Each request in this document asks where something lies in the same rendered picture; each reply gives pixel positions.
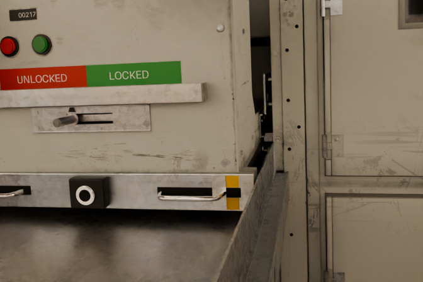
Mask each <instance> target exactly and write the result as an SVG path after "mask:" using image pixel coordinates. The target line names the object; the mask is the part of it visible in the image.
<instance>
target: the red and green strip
mask: <svg viewBox="0 0 423 282"><path fill-rule="evenodd" d="M179 83H182V81H181V61H169V62H143V63H129V64H103V65H77V66H63V67H38V68H24V69H0V85H1V90H12V89H45V88H62V87H95V86H129V85H146V84H179Z"/></svg>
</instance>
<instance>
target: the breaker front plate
mask: <svg viewBox="0 0 423 282"><path fill-rule="evenodd" d="M33 8H36V9H37V20H23V21H10V18H9V10H17V9H33ZM39 34H44V35H46V36H48V37H49V39H50V40H51V42H52V48H51V50H50V51H49V53H47V54H45V55H39V54H37V53H36V52H35V51H34V50H33V47H32V41H33V39H34V37H35V36H36V35H39ZM7 36H10V37H14V38H15V39H16V40H17V41H18V43H19V50H18V53H17V54H16V55H14V56H12V57H8V56H5V55H4V54H3V53H2V52H1V49H0V69H24V68H38V67H63V66H77V65H103V64H129V63H143V62H169V61H181V81H182V83H179V84H191V83H201V82H206V86H207V100H206V101H203V102H195V103H152V104H108V105H86V106H42V107H20V108H0V172H237V156H236V139H235V107H234V74H233V57H232V24H231V7H230V0H0V43H1V40H2V39H3V38H4V37H7ZM69 108H74V110H75V112H69ZM69 113H75V114H77V113H113V123H94V124H77V125H74V126H71V125H65V126H62V127H54V125H53V120H54V119H56V118H61V117H65V116H67V115H68V114H69Z"/></svg>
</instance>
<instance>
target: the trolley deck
mask: <svg viewBox="0 0 423 282"><path fill-rule="evenodd" d="M288 200H289V178H288V171H287V173H276V176H275V179H274V183H273V188H272V190H271V195H270V197H269V202H268V206H267V209H266V213H265V216H264V220H263V223H262V227H261V232H260V235H259V239H258V242H257V246H256V250H255V253H254V258H253V260H252V265H251V269H250V272H249V276H248V279H247V282H278V279H279V269H280V264H281V255H282V249H283V239H284V234H285V225H286V215H287V210H288ZM240 213H241V211H212V210H148V209H116V208H105V209H89V208H52V207H20V206H0V282H211V280H212V278H213V275H214V273H215V270H216V268H217V266H218V263H219V262H220V259H221V257H222V254H223V252H224V250H225V248H226V245H227V243H228V240H229V238H230V236H231V234H232V231H233V229H234V227H235V224H236V223H237V220H238V218H239V215H240Z"/></svg>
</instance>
